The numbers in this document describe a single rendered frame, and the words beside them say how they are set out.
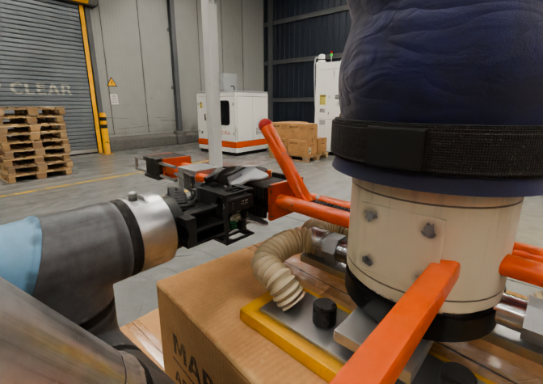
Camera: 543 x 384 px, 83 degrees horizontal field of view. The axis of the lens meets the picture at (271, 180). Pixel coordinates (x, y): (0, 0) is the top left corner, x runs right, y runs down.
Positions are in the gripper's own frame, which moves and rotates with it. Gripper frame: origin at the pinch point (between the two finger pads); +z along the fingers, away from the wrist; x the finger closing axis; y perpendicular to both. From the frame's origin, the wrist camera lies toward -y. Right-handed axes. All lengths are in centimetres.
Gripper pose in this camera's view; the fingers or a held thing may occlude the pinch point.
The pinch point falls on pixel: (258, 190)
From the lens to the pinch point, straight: 54.8
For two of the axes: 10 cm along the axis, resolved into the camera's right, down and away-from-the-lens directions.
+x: 0.0, -9.7, -2.4
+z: 6.6, -1.8, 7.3
